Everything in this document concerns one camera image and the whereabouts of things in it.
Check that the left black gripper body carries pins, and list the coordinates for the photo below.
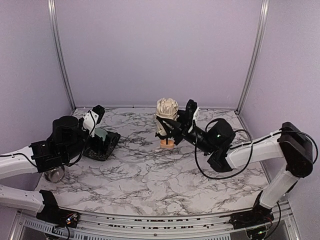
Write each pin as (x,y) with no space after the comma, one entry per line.
(99,144)

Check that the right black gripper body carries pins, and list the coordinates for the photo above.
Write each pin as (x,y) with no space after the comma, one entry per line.
(180,128)

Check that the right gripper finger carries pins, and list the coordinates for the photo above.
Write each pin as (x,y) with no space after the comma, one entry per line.
(170,124)
(175,134)

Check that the beige and black folding umbrella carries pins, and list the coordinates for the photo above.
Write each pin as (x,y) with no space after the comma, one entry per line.
(166,113)

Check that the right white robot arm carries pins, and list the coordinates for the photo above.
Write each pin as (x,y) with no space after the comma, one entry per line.
(297,148)

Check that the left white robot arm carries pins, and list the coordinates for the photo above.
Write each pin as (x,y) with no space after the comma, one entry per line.
(70,140)

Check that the green lidded bowl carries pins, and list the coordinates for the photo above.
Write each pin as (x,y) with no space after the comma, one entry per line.
(101,134)

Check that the clear glass cup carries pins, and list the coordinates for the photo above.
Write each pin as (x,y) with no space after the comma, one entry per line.
(55,175)

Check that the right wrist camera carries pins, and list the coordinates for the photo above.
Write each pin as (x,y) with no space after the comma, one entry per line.
(191,114)

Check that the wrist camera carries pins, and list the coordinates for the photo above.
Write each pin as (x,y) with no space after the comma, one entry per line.
(191,114)
(92,118)

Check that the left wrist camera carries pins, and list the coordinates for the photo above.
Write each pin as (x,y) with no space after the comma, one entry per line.
(92,118)

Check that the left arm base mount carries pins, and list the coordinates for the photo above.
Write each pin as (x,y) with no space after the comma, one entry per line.
(52,213)

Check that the aluminium front rail frame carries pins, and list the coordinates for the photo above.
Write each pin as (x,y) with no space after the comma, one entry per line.
(216,226)

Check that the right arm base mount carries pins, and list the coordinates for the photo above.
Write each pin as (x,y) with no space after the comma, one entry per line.
(256,216)

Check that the right aluminium corner post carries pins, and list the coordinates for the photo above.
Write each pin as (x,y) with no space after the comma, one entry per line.
(257,46)

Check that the aluminium corner post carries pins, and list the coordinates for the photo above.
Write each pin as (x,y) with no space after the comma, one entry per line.
(59,52)
(257,46)

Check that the left aluminium corner post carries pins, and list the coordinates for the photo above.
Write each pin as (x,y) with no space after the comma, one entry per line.
(59,52)

